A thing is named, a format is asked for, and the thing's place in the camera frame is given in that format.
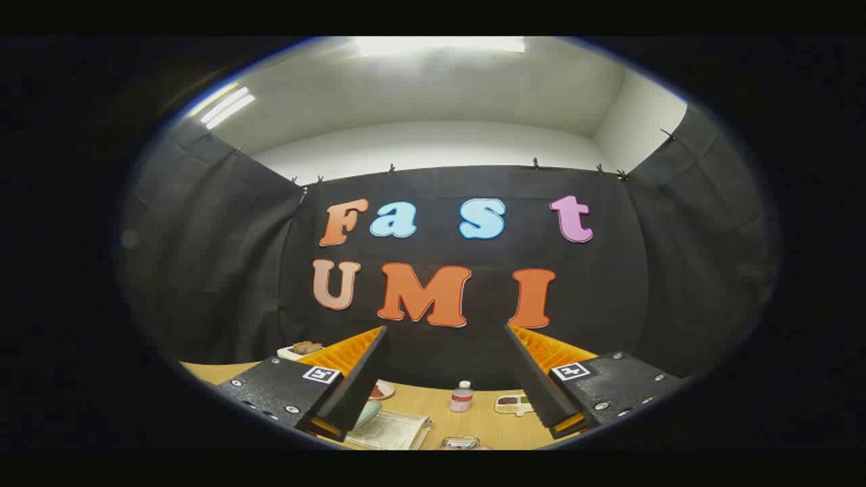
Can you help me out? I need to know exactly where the pale green plate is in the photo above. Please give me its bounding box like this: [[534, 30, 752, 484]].
[[352, 399, 384, 431]]

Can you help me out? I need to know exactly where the black backdrop cloth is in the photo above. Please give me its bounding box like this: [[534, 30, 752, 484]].
[[118, 101, 779, 393]]

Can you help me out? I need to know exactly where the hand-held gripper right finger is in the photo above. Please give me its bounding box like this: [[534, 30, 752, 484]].
[[504, 323, 684, 440]]

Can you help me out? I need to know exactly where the white wire dish rack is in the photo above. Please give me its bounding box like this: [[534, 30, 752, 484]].
[[345, 409, 433, 450]]

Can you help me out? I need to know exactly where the double tube ceiling light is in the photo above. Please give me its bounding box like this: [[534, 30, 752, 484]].
[[200, 84, 257, 131]]

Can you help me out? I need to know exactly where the white divided bean dish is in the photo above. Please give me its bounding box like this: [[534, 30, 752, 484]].
[[495, 394, 535, 417]]

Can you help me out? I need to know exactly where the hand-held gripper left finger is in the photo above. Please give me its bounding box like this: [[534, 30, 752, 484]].
[[215, 326, 391, 444]]

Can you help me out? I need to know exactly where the long ceiling light panel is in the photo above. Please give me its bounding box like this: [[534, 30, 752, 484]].
[[355, 37, 526, 57]]

